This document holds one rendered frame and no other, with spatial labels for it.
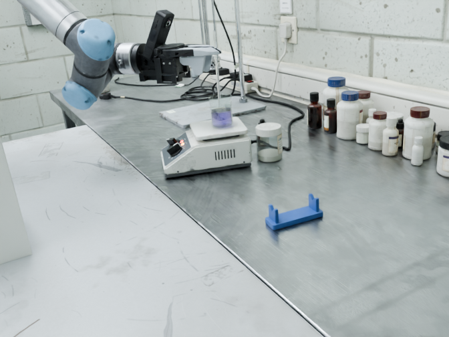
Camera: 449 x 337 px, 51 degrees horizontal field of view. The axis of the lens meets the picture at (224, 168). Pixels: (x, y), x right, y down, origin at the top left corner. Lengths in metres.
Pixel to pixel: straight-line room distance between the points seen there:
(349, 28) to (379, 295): 0.93
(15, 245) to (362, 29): 1.03
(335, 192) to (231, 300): 0.37
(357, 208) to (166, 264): 0.36
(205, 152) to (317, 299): 0.49
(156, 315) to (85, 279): 0.15
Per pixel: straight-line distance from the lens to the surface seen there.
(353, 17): 1.43
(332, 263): 0.73
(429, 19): 1.26
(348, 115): 1.21
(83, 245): 0.85
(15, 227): 0.85
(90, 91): 1.12
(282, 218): 0.83
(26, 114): 3.46
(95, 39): 1.02
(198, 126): 1.11
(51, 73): 3.44
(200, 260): 0.75
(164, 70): 1.11
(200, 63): 1.07
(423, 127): 1.09
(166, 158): 1.08
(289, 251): 0.76
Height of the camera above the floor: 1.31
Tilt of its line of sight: 22 degrees down
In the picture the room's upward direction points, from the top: 5 degrees counter-clockwise
